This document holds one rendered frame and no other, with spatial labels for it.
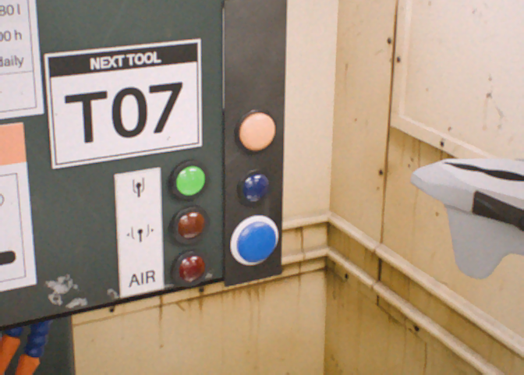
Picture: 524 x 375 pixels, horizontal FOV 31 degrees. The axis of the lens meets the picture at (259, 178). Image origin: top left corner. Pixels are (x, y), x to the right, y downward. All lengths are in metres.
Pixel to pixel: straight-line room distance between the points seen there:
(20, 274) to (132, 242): 0.07
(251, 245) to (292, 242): 1.34
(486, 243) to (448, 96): 1.07
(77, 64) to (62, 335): 0.90
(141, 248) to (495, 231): 0.23
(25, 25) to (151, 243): 0.17
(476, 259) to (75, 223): 0.25
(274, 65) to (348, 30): 1.23
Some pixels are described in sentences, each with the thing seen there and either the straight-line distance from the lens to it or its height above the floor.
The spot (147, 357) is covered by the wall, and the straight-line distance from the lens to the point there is 1.95.
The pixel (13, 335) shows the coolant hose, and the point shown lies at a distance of 0.83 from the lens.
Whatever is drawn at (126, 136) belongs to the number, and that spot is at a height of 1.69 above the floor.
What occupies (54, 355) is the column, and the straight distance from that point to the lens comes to 1.45.
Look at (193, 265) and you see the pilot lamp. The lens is 0.63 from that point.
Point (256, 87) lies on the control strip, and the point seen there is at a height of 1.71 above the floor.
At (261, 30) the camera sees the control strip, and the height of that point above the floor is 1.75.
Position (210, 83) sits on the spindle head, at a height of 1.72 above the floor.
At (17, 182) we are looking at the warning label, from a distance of 0.58.
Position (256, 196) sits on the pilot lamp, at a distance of 0.64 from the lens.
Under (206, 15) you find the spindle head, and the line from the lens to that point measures 0.59.
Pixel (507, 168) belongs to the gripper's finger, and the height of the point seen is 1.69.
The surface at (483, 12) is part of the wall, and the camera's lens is 1.52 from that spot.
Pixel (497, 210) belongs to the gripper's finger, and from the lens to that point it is 0.52.
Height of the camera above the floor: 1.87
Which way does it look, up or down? 21 degrees down
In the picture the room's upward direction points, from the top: 1 degrees clockwise
